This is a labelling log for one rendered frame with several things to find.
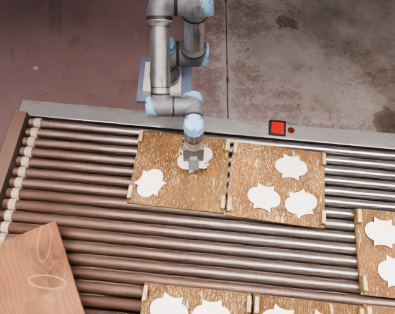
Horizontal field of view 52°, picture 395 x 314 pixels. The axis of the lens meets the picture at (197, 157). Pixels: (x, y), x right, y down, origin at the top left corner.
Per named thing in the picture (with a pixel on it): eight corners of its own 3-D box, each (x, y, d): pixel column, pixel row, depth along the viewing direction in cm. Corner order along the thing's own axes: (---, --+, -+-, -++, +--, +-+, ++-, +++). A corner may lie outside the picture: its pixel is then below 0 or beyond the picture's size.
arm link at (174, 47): (151, 53, 197) (149, 32, 185) (179, 53, 197) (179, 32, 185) (151, 72, 191) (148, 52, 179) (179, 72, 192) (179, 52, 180)
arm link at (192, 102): (174, 88, 155) (174, 113, 150) (203, 88, 155) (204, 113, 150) (174, 100, 162) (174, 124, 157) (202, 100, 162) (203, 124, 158)
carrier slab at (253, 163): (233, 142, 184) (233, 141, 183) (323, 154, 183) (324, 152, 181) (225, 215, 169) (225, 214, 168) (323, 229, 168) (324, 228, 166)
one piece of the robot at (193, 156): (181, 157, 155) (182, 174, 170) (205, 157, 155) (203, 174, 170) (180, 130, 160) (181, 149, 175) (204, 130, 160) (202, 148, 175)
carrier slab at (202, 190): (141, 131, 186) (140, 129, 185) (230, 141, 185) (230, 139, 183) (127, 203, 171) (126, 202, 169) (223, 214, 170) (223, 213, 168)
